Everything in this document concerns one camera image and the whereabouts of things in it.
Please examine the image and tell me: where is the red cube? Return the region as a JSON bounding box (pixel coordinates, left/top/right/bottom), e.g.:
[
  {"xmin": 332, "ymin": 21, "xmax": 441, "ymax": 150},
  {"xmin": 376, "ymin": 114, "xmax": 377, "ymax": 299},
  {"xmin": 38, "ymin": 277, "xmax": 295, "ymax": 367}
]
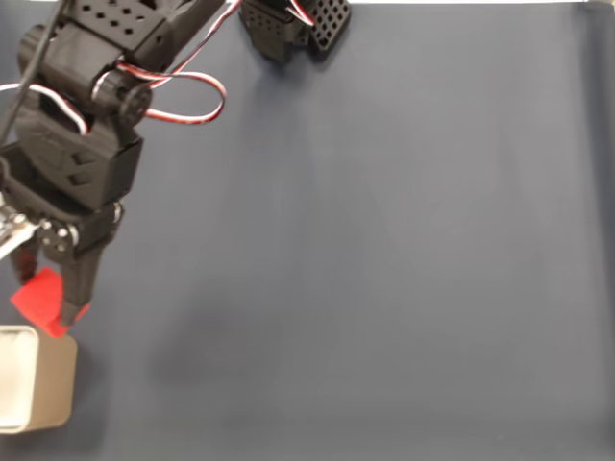
[{"xmin": 10, "ymin": 266, "xmax": 91, "ymax": 338}]

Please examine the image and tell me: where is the beige box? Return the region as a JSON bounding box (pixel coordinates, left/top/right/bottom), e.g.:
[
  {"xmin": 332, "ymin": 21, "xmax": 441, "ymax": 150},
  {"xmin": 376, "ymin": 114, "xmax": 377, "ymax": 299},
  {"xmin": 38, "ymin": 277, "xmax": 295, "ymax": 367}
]
[{"xmin": 0, "ymin": 325, "xmax": 79, "ymax": 435}]

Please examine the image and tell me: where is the blue-grey table mat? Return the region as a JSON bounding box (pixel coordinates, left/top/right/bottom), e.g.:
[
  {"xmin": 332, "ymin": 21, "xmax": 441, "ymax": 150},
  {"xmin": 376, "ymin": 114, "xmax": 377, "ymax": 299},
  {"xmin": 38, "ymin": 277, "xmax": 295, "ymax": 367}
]
[{"xmin": 0, "ymin": 3, "xmax": 615, "ymax": 461}]

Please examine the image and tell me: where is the white wrist camera board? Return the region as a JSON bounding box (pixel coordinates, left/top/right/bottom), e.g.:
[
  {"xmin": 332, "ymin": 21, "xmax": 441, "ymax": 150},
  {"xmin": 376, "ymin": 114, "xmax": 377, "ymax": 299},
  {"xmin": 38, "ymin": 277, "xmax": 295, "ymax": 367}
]
[{"xmin": 0, "ymin": 191, "xmax": 37, "ymax": 263}]

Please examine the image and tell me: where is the red white black servo cable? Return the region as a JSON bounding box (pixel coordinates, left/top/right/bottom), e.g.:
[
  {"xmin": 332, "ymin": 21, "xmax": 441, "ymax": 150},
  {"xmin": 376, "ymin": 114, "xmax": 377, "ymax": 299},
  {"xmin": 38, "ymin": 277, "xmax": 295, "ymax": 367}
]
[
  {"xmin": 0, "ymin": 83, "xmax": 91, "ymax": 136},
  {"xmin": 90, "ymin": 0, "xmax": 243, "ymax": 129}
]

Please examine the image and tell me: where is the black camera cable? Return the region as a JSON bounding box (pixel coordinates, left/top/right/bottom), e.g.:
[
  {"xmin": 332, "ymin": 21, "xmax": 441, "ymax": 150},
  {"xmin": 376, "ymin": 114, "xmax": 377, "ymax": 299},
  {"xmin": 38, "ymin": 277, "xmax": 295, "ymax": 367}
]
[{"xmin": 0, "ymin": 0, "xmax": 66, "ymax": 145}]

